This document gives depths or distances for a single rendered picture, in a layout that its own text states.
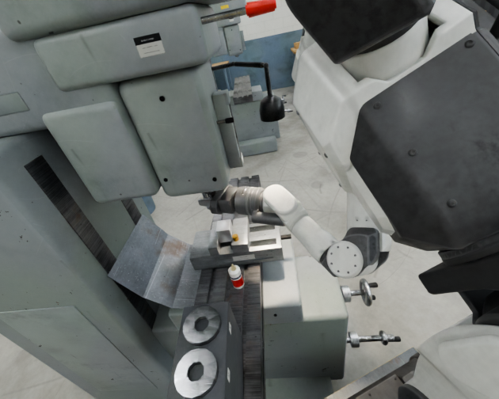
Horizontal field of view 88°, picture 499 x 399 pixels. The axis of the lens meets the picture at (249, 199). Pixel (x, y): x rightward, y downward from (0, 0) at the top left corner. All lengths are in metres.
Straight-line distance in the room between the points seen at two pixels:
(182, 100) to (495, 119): 0.52
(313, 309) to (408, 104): 0.91
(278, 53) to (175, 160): 6.65
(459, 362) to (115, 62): 0.73
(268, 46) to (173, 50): 6.65
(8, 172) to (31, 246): 0.20
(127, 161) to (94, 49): 0.24
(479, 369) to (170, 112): 0.65
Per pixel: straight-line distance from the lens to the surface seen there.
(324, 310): 1.12
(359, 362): 1.84
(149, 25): 0.60
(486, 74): 0.35
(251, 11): 0.57
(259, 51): 7.21
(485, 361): 0.41
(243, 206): 0.75
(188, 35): 0.58
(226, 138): 0.72
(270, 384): 1.59
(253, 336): 0.86
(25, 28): 0.70
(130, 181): 0.74
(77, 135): 0.74
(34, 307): 1.15
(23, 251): 0.91
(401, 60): 0.34
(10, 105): 0.80
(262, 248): 0.96
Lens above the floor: 1.69
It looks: 35 degrees down
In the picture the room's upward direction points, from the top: 13 degrees counter-clockwise
